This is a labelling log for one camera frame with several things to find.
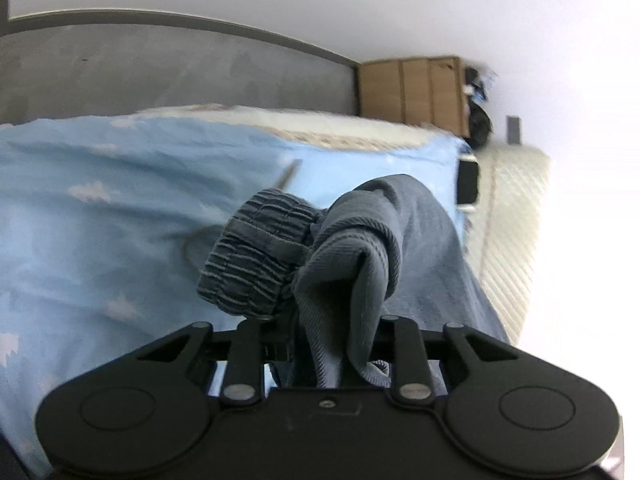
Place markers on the wooden nightstand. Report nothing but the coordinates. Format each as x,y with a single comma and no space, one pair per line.
415,92

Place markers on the black clothes on nightstand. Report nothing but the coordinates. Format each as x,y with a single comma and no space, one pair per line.
479,125

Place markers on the grey wall socket plate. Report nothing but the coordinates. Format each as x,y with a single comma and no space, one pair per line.
513,130

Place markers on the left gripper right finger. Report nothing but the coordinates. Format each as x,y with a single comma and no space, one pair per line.
412,381

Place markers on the blue white packet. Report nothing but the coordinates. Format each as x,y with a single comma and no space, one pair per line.
478,82

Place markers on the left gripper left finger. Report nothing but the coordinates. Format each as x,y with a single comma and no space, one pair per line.
243,382

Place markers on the blue denim jeans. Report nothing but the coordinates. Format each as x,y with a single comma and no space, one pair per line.
386,247

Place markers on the cream quilted headboard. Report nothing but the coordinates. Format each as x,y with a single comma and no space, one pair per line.
502,231

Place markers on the white mattress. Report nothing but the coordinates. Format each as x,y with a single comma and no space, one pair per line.
335,132

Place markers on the light blue star bedsheet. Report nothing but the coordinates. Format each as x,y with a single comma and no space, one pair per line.
106,221

